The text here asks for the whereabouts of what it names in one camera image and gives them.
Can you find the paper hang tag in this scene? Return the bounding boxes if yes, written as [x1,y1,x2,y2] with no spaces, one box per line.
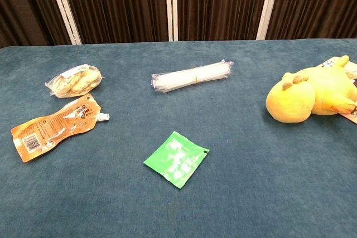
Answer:
[339,109,357,125]

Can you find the yellow plush toy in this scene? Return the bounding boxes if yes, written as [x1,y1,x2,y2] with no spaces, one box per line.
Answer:
[265,55,357,124]

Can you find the bundle of white straws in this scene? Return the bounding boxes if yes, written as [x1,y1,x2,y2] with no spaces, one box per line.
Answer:
[151,59,234,94]

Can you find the green sachet packet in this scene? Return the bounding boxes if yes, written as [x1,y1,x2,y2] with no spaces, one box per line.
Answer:
[143,130,210,190]

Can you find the teal velvet table cloth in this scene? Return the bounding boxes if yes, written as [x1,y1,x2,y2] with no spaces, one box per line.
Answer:
[0,37,357,238]

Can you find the orange spouted drink pouch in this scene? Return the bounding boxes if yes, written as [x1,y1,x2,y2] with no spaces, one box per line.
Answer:
[10,93,110,163]

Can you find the dark brown pleated curtain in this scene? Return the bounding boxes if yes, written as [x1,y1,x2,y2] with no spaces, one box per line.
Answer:
[0,0,357,50]

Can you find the white screen frame post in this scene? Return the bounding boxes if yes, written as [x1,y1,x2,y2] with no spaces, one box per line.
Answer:
[164,0,179,42]
[255,0,283,41]
[45,0,83,45]

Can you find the bagged bread rolls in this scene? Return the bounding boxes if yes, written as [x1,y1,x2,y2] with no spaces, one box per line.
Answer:
[45,64,104,99]

